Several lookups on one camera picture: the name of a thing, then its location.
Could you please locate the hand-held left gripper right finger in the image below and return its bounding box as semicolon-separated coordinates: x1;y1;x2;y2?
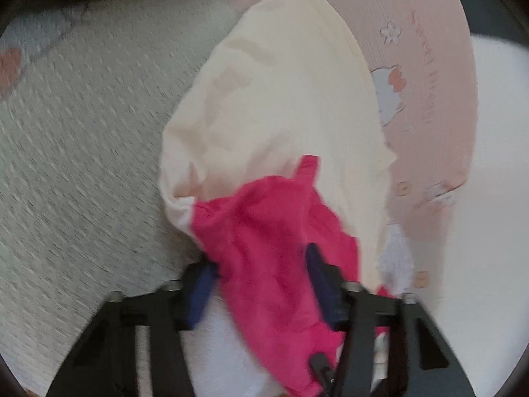
306;244;476;397

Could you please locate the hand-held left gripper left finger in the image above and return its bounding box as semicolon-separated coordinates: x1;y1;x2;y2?
45;262;218;397

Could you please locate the magenta garment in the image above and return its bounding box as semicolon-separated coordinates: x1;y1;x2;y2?
192;155;397;395

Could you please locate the white printed garment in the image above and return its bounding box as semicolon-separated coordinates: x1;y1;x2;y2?
378;223;418;294

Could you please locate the cream garment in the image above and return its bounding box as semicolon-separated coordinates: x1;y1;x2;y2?
159;0;397;294

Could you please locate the pink cartoon cat printed blanket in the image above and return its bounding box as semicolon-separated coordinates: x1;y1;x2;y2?
0;0;480;393

